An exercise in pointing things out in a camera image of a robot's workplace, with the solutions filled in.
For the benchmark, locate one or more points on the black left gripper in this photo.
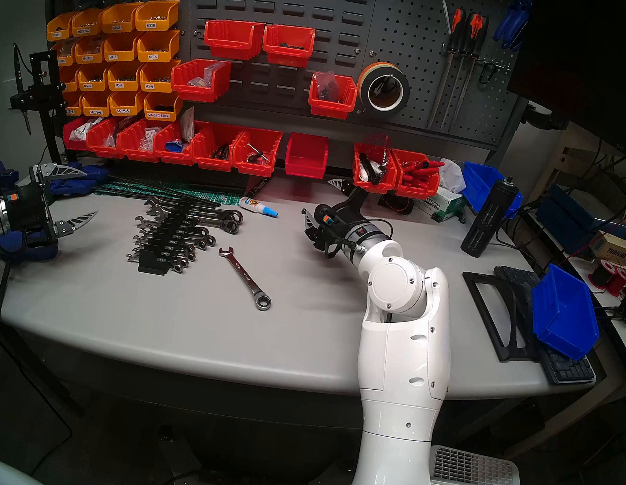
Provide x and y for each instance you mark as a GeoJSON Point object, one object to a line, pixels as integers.
{"type": "Point", "coordinates": [28, 214]}

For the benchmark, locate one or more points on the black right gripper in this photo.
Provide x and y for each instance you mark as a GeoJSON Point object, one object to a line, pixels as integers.
{"type": "Point", "coordinates": [332, 230]}

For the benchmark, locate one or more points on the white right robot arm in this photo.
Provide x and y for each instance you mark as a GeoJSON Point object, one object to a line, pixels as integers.
{"type": "Point", "coordinates": [408, 347]}

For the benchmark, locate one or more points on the white super glue bottle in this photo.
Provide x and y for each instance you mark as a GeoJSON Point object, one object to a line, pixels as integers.
{"type": "Point", "coordinates": [257, 207]}

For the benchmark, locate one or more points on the black permanent marker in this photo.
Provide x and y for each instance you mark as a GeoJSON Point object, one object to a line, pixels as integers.
{"type": "Point", "coordinates": [257, 186]}

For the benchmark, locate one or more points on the red mesh bag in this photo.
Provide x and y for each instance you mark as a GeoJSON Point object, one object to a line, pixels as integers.
{"type": "Point", "coordinates": [378, 140]}

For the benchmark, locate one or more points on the green cutting mat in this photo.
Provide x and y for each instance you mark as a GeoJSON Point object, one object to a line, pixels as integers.
{"type": "Point", "coordinates": [152, 187]}

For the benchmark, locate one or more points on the black metal hand tool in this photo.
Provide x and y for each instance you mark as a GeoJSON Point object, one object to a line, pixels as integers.
{"type": "Point", "coordinates": [256, 153]}

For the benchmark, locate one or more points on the clear screw bag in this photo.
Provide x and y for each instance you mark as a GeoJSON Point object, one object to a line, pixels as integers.
{"type": "Point", "coordinates": [328, 82]}
{"type": "Point", "coordinates": [210, 72]}
{"type": "Point", "coordinates": [148, 138]}

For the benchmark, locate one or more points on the green white glove box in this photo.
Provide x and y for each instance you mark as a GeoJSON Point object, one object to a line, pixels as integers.
{"type": "Point", "coordinates": [442, 206]}

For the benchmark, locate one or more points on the yellow screw bin M2.5-5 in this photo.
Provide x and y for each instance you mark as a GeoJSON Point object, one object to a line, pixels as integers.
{"type": "Point", "coordinates": [126, 103]}

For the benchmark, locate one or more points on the black helping hand stand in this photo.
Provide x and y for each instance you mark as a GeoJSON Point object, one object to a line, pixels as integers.
{"type": "Point", "coordinates": [44, 88]}

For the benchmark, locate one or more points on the black wrench holder rack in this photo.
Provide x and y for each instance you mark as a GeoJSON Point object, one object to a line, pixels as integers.
{"type": "Point", "coordinates": [160, 267]}

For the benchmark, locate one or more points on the small blue part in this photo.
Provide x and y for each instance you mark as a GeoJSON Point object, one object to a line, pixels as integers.
{"type": "Point", "coordinates": [173, 146]}

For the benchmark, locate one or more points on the white plastic bag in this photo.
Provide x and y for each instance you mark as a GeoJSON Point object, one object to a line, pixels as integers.
{"type": "Point", "coordinates": [451, 175]}

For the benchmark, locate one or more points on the small chrome combination wrench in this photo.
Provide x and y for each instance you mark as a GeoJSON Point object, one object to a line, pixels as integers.
{"type": "Point", "coordinates": [205, 238]}
{"type": "Point", "coordinates": [199, 243]}
{"type": "Point", "coordinates": [176, 269]}
{"type": "Point", "coordinates": [182, 264]}
{"type": "Point", "coordinates": [189, 254]}
{"type": "Point", "coordinates": [191, 249]}
{"type": "Point", "coordinates": [185, 259]}

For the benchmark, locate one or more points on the yellow screw bin M4 HEX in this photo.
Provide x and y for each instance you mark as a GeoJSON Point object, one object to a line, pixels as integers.
{"type": "Point", "coordinates": [162, 106]}

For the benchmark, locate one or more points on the yellow screw bin M3-8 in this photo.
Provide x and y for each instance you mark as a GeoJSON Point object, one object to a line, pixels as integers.
{"type": "Point", "coordinates": [123, 76]}

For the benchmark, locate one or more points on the large orange white tape roll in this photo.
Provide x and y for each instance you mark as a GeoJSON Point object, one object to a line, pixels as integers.
{"type": "Point", "coordinates": [365, 80]}

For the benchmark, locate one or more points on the white user manual sheet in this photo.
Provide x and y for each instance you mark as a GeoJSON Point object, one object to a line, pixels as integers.
{"type": "Point", "coordinates": [187, 124]}

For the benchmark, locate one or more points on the blue storage bin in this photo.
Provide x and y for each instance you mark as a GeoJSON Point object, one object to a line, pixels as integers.
{"type": "Point", "coordinates": [479, 185]}
{"type": "Point", "coordinates": [564, 311]}

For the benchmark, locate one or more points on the yellow screw bin M3-6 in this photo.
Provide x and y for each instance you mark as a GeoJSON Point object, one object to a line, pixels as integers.
{"type": "Point", "coordinates": [158, 76]}

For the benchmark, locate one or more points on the black water bottle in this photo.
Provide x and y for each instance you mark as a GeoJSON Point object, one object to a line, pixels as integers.
{"type": "Point", "coordinates": [489, 218]}

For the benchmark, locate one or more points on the yellow screw bin M4-6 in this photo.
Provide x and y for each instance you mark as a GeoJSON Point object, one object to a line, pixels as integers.
{"type": "Point", "coordinates": [121, 47]}

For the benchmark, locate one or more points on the yellow screw bin M3-4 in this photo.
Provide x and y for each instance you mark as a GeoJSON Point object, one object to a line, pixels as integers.
{"type": "Point", "coordinates": [158, 46]}

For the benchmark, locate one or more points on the yellow screw bin M3X8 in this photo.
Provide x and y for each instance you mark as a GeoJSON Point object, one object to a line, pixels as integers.
{"type": "Point", "coordinates": [119, 17]}

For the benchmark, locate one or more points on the yellow screw bin M3X6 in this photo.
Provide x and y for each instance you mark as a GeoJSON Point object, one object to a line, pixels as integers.
{"type": "Point", "coordinates": [157, 15]}

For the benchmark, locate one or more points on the black pegboard hook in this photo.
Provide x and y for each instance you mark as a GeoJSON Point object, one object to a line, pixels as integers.
{"type": "Point", "coordinates": [486, 69]}

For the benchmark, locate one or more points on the dark blue crate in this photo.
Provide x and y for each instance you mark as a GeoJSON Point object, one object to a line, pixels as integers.
{"type": "Point", "coordinates": [568, 216]}

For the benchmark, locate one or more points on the black keyboard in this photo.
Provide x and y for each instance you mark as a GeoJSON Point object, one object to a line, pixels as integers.
{"type": "Point", "coordinates": [565, 369]}

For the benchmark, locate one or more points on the small cardboard box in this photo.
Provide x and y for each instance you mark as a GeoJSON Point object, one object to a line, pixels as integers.
{"type": "Point", "coordinates": [613, 249]}

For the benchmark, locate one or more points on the black monitor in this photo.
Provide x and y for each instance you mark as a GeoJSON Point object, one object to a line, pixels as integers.
{"type": "Point", "coordinates": [608, 67]}

